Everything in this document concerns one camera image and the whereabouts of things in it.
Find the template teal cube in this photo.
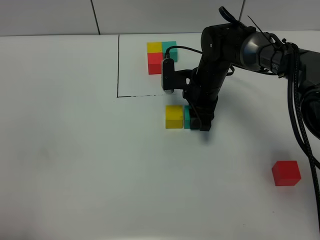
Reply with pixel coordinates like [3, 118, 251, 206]
[161, 41, 178, 63]

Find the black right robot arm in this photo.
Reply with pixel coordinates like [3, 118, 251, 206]
[162, 23, 320, 137]

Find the template yellow cube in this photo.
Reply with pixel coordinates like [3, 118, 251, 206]
[147, 42, 163, 54]

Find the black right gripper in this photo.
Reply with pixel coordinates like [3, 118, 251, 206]
[173, 67, 220, 132]

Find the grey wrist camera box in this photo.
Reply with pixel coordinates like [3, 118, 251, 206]
[161, 58, 175, 94]

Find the template red cube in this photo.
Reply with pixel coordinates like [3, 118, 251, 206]
[147, 52, 163, 75]

